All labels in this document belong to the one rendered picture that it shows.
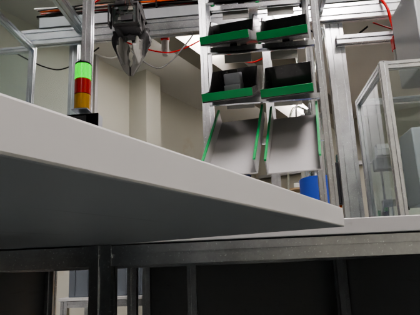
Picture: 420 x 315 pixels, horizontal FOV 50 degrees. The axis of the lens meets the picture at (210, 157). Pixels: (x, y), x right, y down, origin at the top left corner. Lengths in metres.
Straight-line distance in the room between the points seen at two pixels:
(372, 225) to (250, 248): 0.24
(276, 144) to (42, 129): 1.00
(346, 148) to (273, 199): 1.89
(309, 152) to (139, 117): 4.80
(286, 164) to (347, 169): 1.22
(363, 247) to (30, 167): 0.78
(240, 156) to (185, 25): 1.49
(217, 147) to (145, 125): 4.56
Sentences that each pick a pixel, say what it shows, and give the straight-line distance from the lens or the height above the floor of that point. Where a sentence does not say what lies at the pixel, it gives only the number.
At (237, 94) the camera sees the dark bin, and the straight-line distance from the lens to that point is 1.15.
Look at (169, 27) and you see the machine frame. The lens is 2.55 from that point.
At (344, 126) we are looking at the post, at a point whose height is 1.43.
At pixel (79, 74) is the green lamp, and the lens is 1.48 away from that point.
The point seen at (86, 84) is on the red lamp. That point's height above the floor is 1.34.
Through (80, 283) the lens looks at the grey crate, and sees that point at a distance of 3.22.
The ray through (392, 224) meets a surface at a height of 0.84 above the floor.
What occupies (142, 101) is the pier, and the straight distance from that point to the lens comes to 5.90.
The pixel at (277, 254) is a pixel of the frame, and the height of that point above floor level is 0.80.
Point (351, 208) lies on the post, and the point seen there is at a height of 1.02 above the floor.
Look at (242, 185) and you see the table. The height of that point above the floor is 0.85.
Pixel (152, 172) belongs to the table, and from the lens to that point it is 0.29.
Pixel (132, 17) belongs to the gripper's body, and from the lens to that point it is 1.07.
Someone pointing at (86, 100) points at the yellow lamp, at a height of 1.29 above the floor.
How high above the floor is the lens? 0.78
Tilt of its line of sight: 14 degrees up
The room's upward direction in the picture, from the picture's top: 2 degrees counter-clockwise
